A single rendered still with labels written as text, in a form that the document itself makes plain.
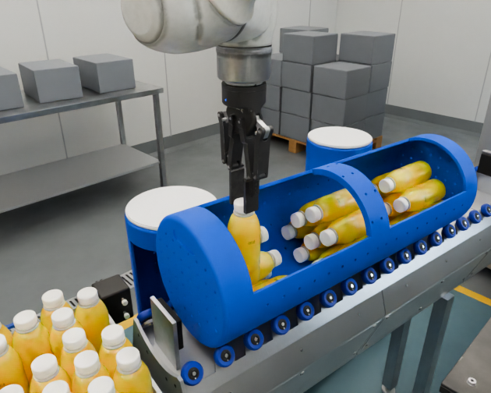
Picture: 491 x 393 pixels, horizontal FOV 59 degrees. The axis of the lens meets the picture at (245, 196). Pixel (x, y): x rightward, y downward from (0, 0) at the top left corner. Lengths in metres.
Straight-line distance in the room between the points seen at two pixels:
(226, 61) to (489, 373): 0.63
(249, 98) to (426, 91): 5.44
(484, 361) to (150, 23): 0.70
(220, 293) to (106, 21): 3.71
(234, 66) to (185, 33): 0.18
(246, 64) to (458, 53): 5.29
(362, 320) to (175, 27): 0.89
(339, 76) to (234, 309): 3.55
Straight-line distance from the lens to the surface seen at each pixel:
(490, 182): 1.86
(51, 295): 0.98
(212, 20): 0.55
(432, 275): 1.42
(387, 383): 2.17
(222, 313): 0.82
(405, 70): 6.20
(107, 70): 3.49
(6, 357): 0.92
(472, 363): 0.83
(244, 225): 0.82
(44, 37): 4.09
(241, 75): 0.71
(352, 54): 4.61
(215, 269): 0.79
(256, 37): 0.69
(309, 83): 4.43
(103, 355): 0.87
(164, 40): 0.54
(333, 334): 1.14
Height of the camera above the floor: 1.64
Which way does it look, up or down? 26 degrees down
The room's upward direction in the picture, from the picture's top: straight up
